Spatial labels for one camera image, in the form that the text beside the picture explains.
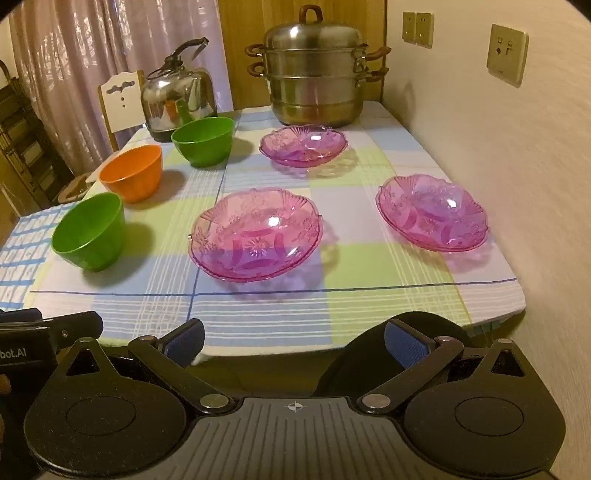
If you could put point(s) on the brown round stool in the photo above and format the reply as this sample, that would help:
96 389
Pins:
76 189

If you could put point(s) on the dark metal rack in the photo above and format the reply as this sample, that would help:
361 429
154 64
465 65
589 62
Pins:
23 138

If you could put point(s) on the orange plastic bowl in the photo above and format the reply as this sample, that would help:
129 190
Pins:
134 184

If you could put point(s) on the person's left hand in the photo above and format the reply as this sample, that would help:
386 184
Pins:
3 385

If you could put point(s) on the green plastic bowl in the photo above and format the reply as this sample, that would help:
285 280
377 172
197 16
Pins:
203 152
87 249

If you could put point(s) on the stainless steel steamer pot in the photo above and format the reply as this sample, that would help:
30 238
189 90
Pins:
314 83

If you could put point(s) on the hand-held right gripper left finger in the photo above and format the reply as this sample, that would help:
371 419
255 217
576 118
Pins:
182 344

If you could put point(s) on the white wooden chair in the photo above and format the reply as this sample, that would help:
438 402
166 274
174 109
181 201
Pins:
113 115

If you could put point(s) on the stainless steel kettle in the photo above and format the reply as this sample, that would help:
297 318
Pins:
175 97

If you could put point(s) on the plaid tablecloth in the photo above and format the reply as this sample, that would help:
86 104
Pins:
369 277

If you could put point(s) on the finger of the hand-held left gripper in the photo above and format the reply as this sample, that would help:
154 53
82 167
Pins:
21 316
74 330

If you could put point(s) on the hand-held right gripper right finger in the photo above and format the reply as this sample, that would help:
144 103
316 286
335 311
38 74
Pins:
406 341

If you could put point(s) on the pink glass plate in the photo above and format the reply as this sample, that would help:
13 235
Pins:
254 240
429 217
300 147

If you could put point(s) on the pale pink curtain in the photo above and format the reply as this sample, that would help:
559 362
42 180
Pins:
69 69

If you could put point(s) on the wooden door panel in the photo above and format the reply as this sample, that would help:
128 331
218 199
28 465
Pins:
244 27

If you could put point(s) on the beige wall switch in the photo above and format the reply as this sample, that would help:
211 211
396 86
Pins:
408 25
425 30

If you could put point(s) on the black chair back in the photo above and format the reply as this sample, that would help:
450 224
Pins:
351 364

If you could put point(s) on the beige wall socket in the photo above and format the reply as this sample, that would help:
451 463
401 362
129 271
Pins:
507 55

